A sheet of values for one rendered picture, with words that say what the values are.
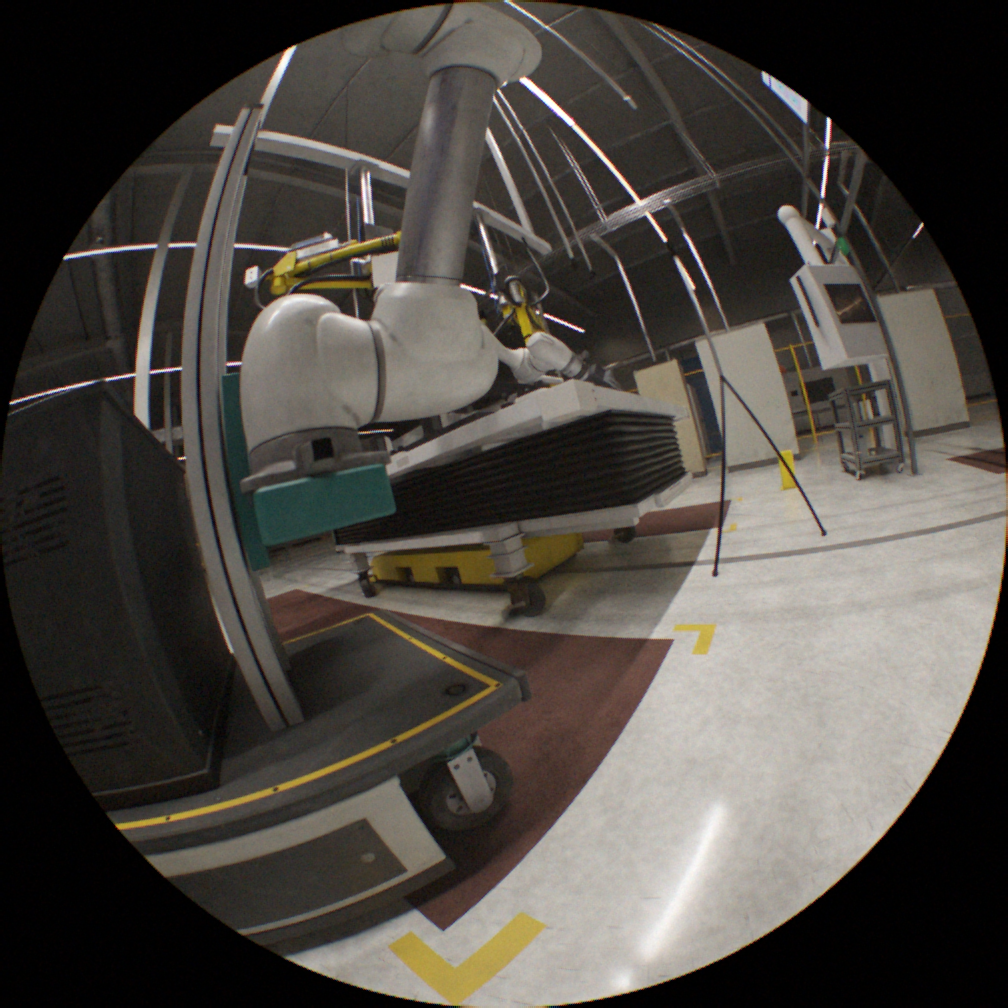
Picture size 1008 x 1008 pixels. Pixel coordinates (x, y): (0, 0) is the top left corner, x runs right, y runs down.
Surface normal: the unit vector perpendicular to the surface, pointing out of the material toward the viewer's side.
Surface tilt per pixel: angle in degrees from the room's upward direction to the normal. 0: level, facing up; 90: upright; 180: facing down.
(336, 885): 90
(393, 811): 90
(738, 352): 90
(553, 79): 176
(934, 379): 90
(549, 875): 0
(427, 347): 118
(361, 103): 176
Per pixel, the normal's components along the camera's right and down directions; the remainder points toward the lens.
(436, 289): 0.37, -0.14
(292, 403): 0.46, 0.07
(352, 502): 0.61, -0.11
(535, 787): -0.23, -0.97
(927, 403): -0.64, 0.20
